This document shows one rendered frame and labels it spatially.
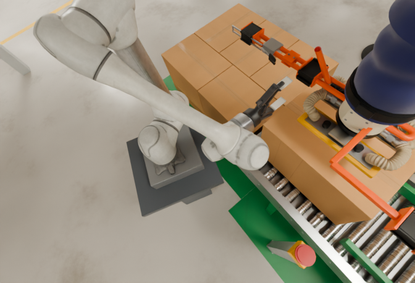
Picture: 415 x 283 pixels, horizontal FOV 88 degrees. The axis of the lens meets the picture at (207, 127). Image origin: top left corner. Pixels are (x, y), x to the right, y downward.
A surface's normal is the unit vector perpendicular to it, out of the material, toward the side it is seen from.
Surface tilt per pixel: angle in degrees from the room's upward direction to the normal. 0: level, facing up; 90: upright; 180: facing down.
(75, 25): 39
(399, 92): 78
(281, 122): 0
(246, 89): 0
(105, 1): 46
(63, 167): 0
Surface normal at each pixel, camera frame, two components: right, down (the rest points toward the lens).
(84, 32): 0.47, -0.03
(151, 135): -0.21, -0.36
